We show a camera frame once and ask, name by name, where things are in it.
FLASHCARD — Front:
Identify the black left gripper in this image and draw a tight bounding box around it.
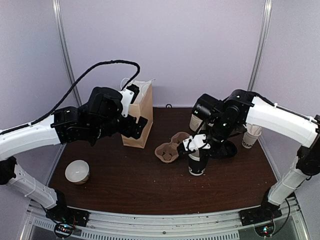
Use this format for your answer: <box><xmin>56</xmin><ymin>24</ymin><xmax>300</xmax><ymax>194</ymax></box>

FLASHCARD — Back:
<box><xmin>90</xmin><ymin>112</ymin><xmax>148</xmax><ymax>141</ymax></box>

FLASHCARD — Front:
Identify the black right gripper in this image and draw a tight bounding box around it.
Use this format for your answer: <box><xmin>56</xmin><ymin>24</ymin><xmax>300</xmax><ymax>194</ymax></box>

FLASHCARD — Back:
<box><xmin>199</xmin><ymin>116</ymin><xmax>238</xmax><ymax>161</ymax></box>

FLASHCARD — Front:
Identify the stack of black cup lids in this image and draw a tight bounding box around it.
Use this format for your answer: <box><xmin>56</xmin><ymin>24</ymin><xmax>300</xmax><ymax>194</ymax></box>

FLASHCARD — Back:
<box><xmin>224</xmin><ymin>140</ymin><xmax>238</xmax><ymax>158</ymax></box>

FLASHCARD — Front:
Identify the cardboard cup carrier tray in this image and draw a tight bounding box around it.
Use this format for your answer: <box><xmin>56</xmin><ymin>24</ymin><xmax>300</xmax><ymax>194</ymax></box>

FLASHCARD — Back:
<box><xmin>154</xmin><ymin>131</ymin><xmax>190</xmax><ymax>164</ymax></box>

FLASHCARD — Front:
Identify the black paper coffee cup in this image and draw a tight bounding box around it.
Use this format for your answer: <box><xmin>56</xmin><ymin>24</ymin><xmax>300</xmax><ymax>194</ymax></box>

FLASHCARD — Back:
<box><xmin>188</xmin><ymin>152</ymin><xmax>209</xmax><ymax>176</ymax></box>

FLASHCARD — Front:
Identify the brown paper takeout bag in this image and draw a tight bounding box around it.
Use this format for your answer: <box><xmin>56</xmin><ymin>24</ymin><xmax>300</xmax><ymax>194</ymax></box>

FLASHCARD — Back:
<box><xmin>120</xmin><ymin>77</ymin><xmax>156</xmax><ymax>149</ymax></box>

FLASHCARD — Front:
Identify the aluminium frame post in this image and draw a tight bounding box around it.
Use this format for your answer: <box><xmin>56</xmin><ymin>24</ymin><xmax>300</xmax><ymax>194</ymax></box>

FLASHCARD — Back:
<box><xmin>247</xmin><ymin>0</ymin><xmax>273</xmax><ymax>91</ymax></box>
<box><xmin>51</xmin><ymin>0</ymin><xmax>83</xmax><ymax>108</ymax></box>

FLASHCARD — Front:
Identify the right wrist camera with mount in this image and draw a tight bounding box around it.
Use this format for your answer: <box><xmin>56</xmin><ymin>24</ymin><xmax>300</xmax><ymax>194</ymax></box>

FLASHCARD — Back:
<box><xmin>177</xmin><ymin>134</ymin><xmax>211</xmax><ymax>155</ymax></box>

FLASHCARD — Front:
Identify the right aluminium frame post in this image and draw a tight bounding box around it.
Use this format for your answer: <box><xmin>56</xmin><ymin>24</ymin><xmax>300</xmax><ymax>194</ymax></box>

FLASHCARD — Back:
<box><xmin>247</xmin><ymin>0</ymin><xmax>273</xmax><ymax>91</ymax></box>

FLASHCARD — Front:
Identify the cream ribbed ceramic mug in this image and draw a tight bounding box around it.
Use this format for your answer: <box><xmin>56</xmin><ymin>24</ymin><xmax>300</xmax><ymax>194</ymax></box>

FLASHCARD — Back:
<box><xmin>189</xmin><ymin>114</ymin><xmax>206</xmax><ymax>133</ymax></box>

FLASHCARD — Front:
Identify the left aluminium frame post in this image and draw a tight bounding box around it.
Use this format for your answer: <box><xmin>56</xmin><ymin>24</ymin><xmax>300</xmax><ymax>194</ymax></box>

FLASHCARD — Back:
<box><xmin>51</xmin><ymin>0</ymin><xmax>83</xmax><ymax>108</ymax></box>

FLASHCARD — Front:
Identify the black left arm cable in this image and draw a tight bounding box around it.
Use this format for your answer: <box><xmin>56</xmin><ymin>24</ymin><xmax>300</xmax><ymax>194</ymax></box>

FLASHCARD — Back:
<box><xmin>27</xmin><ymin>60</ymin><xmax>141</xmax><ymax>126</ymax></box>

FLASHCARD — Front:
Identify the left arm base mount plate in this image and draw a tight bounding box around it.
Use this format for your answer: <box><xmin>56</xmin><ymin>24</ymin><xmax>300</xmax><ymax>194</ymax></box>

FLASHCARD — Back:
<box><xmin>45</xmin><ymin>207</ymin><xmax>90</xmax><ymax>227</ymax></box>

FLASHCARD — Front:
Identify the aluminium front rail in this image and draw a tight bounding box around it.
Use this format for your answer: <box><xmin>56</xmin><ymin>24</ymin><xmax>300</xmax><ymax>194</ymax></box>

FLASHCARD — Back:
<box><xmin>22</xmin><ymin>197</ymin><xmax>310</xmax><ymax>240</ymax></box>

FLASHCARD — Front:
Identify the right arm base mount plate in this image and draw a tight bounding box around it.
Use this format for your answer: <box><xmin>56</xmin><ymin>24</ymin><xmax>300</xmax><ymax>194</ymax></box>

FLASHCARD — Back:
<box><xmin>239</xmin><ymin>206</ymin><xmax>282</xmax><ymax>226</ymax></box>

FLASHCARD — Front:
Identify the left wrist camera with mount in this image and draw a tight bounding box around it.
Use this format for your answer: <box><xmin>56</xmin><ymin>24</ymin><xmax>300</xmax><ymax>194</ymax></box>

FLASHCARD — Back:
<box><xmin>119</xmin><ymin>84</ymin><xmax>140</xmax><ymax>118</ymax></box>

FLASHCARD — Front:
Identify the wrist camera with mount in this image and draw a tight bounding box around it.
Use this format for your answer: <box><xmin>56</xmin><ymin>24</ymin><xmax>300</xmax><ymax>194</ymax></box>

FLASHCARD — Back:
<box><xmin>177</xmin><ymin>134</ymin><xmax>211</xmax><ymax>155</ymax></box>
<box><xmin>119</xmin><ymin>84</ymin><xmax>140</xmax><ymax>118</ymax></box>

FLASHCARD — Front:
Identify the white ceramic bowl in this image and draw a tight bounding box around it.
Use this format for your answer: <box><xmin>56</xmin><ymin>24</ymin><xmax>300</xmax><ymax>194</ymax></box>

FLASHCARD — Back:
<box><xmin>64</xmin><ymin>159</ymin><xmax>90</xmax><ymax>185</ymax></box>

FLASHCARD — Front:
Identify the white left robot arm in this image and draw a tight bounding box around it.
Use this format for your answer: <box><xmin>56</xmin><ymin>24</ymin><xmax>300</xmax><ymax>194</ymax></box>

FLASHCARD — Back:
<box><xmin>0</xmin><ymin>107</ymin><xmax>148</xmax><ymax>222</ymax></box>

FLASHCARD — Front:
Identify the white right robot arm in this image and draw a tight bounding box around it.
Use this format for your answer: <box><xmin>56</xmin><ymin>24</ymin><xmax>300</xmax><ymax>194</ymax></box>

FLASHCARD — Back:
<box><xmin>192</xmin><ymin>89</ymin><xmax>320</xmax><ymax>221</ymax></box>

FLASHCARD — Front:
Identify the white cup holding straws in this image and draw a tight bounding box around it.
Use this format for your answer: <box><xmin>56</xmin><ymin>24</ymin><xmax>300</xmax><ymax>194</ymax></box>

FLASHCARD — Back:
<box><xmin>242</xmin><ymin>123</ymin><xmax>263</xmax><ymax>149</ymax></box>

